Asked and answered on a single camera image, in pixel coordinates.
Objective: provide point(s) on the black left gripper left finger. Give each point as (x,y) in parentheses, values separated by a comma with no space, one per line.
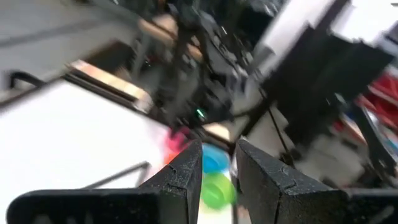
(183,186)

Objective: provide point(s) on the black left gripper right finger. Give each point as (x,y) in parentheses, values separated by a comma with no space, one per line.
(273,193)

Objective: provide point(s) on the green bowl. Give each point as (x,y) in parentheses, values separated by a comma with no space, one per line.
(217,191)

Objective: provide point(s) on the pink bowl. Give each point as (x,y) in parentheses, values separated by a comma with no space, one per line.
(174,144)

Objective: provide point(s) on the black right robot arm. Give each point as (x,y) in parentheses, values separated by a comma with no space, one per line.
(189,90)

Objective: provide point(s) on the blue bowl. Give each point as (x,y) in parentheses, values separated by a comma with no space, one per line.
(214,160)

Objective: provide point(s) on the large black box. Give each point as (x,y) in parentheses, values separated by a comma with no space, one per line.
(311,77)

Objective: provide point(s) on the tan wooden panel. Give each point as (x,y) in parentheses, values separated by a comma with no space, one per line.
(109,81)

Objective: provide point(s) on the red crate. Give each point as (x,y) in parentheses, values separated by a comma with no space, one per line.
(385,105)

